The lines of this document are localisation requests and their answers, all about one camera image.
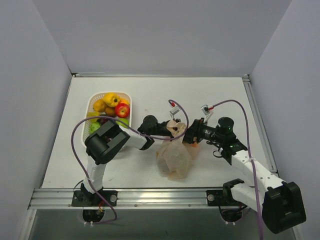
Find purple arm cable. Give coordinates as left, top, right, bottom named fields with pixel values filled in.
left=71, top=99, right=191, bottom=223
left=212, top=99, right=266, bottom=240

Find white perforated plastic basket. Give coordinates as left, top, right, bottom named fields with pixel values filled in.
left=81, top=91, right=132, bottom=147

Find aluminium right side rail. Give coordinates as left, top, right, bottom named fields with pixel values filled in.
left=242, top=74, right=279, bottom=177

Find brown fake kiwi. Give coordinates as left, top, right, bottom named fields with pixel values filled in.
left=104, top=106, right=116, bottom=117

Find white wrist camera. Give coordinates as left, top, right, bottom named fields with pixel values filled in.
left=200, top=104, right=214, bottom=123
left=169, top=105, right=181, bottom=120

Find yellow fake bell pepper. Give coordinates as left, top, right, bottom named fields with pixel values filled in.
left=102, top=92, right=121, bottom=108

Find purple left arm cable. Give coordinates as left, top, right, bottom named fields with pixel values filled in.
left=71, top=99, right=191, bottom=223

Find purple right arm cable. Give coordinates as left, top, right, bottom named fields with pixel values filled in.
left=212, top=99, right=266, bottom=240

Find yellow fake starfruit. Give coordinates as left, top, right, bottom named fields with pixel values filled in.
left=86, top=111, right=100, bottom=123

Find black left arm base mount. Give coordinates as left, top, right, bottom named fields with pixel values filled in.
left=71, top=189, right=118, bottom=207

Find green fake custard apple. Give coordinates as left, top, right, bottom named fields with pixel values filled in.
left=89, top=121, right=101, bottom=135

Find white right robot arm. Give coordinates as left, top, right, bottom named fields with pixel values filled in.
left=183, top=117, right=307, bottom=234

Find aluminium rail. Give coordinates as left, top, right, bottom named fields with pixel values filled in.
left=27, top=187, right=297, bottom=211
left=242, top=74, right=279, bottom=177

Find dark red fake grapes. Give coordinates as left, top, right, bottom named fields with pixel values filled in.
left=97, top=118, right=108, bottom=126

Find orange fake fruit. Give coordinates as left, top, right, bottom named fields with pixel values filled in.
left=93, top=99, right=107, bottom=113

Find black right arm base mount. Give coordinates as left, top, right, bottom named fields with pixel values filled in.
left=205, top=189, right=246, bottom=207

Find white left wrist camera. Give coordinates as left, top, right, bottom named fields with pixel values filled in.
left=169, top=105, right=181, bottom=120

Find translucent orange plastic bag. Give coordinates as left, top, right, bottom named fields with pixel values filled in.
left=156, top=119, right=201, bottom=181

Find aluminium front rail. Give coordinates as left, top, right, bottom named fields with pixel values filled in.
left=27, top=187, right=297, bottom=211

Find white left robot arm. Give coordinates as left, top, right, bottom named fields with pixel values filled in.
left=80, top=115, right=173, bottom=200

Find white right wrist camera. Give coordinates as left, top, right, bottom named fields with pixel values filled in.
left=200, top=104, right=214, bottom=123

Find red fake apple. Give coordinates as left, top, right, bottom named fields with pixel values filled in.
left=115, top=103, right=131, bottom=118

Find orange fake tangerine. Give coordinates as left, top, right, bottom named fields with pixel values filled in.
left=119, top=98, right=130, bottom=105

